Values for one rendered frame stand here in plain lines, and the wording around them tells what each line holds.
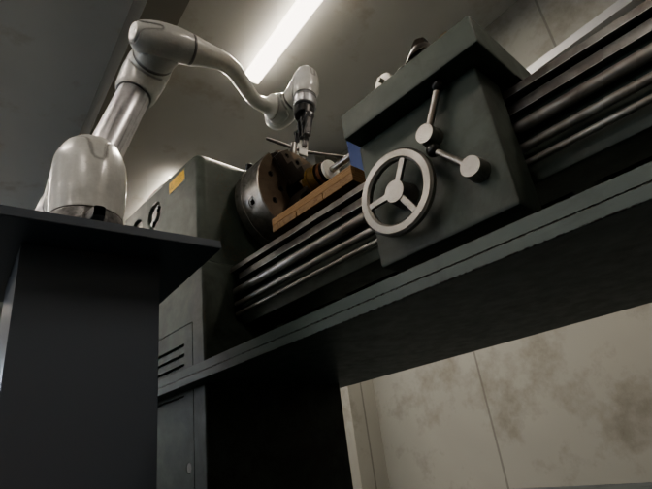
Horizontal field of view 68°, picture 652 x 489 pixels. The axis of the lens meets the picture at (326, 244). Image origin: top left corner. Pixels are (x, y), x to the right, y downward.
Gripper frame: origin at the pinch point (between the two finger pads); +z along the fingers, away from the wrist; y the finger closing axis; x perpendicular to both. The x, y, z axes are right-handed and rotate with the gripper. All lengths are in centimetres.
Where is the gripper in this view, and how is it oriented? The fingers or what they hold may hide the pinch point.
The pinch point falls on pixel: (302, 149)
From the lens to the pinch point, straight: 171.2
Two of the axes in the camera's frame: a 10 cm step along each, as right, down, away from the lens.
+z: -0.1, 8.5, -5.2
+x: -9.0, -2.4, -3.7
